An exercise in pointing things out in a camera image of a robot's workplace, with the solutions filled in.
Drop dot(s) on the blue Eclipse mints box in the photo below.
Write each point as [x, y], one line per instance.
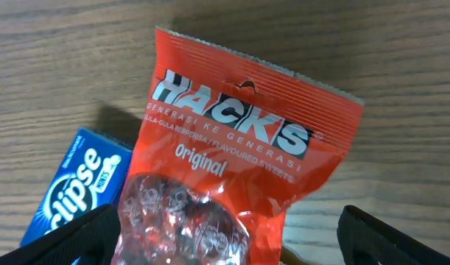
[91, 174]

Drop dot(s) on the red Hacks candy bag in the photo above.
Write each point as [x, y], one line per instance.
[228, 143]

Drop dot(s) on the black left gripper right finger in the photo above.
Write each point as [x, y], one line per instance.
[366, 240]

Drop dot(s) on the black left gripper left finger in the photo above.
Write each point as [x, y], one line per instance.
[89, 239]

